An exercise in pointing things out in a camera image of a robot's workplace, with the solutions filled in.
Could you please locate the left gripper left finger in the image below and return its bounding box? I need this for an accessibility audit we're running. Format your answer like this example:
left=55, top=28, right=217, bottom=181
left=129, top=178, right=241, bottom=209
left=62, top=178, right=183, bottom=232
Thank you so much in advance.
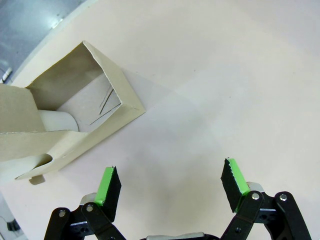
left=44, top=164, right=126, bottom=240

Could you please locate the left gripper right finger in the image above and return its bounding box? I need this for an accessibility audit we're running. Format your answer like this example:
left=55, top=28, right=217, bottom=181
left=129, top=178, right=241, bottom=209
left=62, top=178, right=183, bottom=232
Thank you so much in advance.
left=219, top=157, right=313, bottom=240

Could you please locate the brown cardboard cup carrier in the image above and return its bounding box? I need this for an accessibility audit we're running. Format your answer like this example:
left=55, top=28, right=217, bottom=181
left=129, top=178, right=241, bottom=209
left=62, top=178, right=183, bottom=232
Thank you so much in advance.
left=0, top=40, right=146, bottom=186

